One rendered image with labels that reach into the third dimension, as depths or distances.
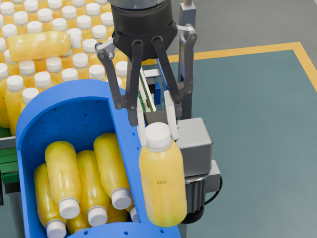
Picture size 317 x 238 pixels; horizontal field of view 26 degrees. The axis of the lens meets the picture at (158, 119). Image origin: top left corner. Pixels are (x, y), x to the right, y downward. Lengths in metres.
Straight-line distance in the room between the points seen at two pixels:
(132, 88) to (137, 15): 0.13
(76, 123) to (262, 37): 2.38
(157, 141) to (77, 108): 0.54
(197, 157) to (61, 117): 0.51
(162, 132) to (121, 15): 0.22
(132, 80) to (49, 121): 0.62
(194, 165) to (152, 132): 0.91
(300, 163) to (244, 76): 0.65
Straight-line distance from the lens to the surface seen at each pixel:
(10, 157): 1.78
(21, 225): 2.37
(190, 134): 1.86
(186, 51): 0.90
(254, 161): 3.04
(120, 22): 0.85
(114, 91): 0.91
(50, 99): 1.42
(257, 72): 3.53
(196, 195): 1.99
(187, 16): 1.93
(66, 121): 1.51
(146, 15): 0.83
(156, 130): 0.99
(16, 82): 1.72
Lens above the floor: 2.12
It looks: 41 degrees down
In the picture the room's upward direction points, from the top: straight up
